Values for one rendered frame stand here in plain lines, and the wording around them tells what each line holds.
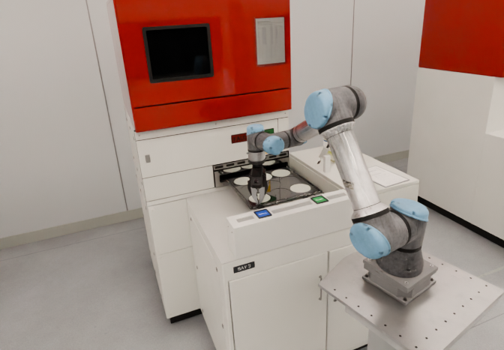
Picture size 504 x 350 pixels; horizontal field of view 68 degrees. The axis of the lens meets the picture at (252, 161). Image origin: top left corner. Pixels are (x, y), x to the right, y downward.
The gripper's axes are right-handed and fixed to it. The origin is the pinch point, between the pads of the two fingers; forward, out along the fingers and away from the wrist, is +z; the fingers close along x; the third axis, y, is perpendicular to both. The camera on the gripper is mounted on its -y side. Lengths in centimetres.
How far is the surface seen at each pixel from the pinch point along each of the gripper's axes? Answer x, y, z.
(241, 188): 9.8, 17.6, 1.3
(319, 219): -26.3, -13.1, 1.6
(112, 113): 133, 143, -10
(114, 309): 99, 29, 91
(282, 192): -10.5, 12.1, 1.3
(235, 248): 7.1, -29.9, 4.3
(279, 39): -10, 43, -67
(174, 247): 49, 19, 37
